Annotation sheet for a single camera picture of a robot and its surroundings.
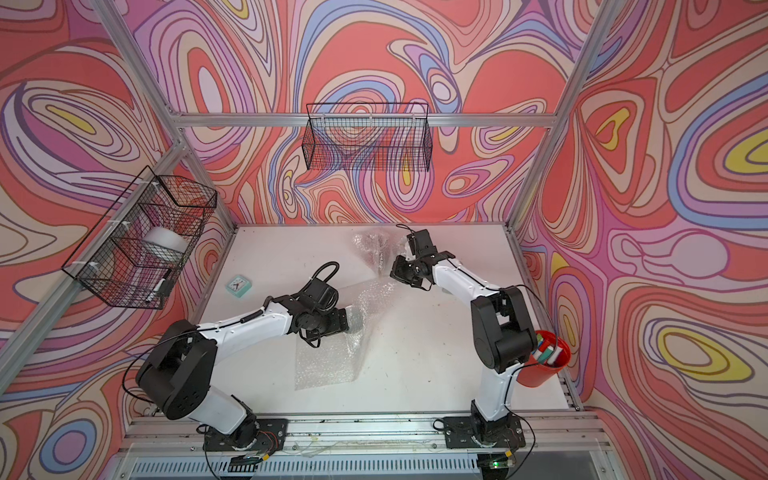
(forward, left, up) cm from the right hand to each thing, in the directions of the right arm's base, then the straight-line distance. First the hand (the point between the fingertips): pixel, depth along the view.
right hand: (392, 280), depth 93 cm
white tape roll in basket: (-2, +56, +25) cm, 61 cm away
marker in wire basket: (-12, +56, +17) cm, 60 cm away
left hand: (-13, +15, -5) cm, 21 cm away
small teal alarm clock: (+3, +52, -5) cm, 52 cm away
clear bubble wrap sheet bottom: (-21, +17, -9) cm, 28 cm away
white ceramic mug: (-13, +12, -1) cm, 17 cm away
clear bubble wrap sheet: (+11, +4, +2) cm, 12 cm away
